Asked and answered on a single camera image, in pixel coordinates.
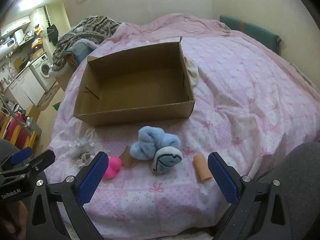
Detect patterned knit blanket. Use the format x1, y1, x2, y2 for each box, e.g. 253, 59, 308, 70
52, 16, 121, 73

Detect white lower cabinets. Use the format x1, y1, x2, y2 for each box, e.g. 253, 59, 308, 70
10, 67, 46, 106

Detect pink bow-print quilt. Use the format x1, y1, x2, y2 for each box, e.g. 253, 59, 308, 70
46, 14, 320, 239

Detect white washing machine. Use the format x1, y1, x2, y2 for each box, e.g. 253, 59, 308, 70
30, 54, 57, 92

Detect beige lace scrunchie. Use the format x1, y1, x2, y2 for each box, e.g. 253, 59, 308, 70
75, 152, 96, 168

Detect red case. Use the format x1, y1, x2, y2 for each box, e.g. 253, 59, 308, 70
4, 111, 27, 146

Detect person's left hand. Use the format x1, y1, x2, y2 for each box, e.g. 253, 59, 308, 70
0, 200, 27, 240

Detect grey box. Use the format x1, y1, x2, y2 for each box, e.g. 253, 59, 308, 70
25, 119, 42, 141

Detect white cabinets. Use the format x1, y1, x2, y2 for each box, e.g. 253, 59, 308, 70
0, 15, 32, 37
10, 67, 46, 106

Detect tan cardboard tube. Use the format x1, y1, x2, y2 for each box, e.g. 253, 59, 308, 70
193, 154, 213, 182

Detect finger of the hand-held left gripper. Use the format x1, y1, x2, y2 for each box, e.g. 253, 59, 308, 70
10, 149, 56, 177
0, 147, 33, 167

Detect clear plastic bag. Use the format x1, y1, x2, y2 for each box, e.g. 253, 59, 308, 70
69, 130, 97, 159

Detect cardboard box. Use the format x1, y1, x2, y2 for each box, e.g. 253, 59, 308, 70
73, 37, 195, 127

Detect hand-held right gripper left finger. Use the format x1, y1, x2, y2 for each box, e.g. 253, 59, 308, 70
26, 151, 109, 240

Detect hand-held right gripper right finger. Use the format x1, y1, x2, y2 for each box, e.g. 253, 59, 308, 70
207, 151, 292, 240

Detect black hanging garment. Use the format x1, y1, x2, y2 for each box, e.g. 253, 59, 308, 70
47, 24, 59, 46

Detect white cloth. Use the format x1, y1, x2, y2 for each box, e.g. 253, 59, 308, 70
184, 56, 200, 88

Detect white upper cabinets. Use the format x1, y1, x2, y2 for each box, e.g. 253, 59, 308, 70
0, 15, 32, 37

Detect blue plush toy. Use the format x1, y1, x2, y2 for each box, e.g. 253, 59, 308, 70
130, 126, 183, 175

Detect teal headboard cushion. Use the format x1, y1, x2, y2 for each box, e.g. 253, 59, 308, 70
219, 15, 282, 54

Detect brown cardboard tube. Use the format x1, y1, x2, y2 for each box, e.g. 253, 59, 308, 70
119, 145, 137, 168

